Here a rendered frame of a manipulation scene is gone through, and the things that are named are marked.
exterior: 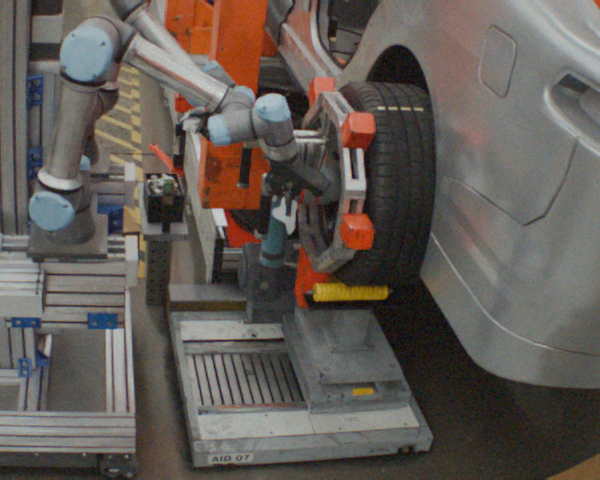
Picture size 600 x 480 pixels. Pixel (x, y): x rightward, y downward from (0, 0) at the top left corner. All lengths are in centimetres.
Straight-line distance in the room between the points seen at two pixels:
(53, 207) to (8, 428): 80
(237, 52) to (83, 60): 108
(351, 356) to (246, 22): 122
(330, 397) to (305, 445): 20
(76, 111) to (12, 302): 57
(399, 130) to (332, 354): 90
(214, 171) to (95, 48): 126
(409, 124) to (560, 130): 78
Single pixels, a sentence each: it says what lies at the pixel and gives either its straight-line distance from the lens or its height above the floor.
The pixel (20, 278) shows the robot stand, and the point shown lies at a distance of 230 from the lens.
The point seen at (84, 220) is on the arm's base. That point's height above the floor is 88.
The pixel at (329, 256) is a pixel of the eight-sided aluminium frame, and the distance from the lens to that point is 255.
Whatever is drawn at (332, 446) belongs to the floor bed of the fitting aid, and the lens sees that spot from 282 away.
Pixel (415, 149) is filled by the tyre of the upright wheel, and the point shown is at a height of 108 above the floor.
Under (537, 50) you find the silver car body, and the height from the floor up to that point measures 155.
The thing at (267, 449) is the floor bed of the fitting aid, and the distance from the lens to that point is 276.
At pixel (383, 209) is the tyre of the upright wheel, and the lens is 240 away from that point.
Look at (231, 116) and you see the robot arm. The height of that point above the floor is 127.
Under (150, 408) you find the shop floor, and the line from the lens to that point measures 299.
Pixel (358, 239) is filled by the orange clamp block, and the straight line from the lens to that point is 238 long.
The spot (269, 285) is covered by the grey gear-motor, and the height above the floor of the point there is 31.
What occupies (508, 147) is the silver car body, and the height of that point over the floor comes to 130.
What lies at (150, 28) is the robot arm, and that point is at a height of 131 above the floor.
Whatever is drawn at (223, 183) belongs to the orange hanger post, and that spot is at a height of 63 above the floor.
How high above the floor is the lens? 198
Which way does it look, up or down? 29 degrees down
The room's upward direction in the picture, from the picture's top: 8 degrees clockwise
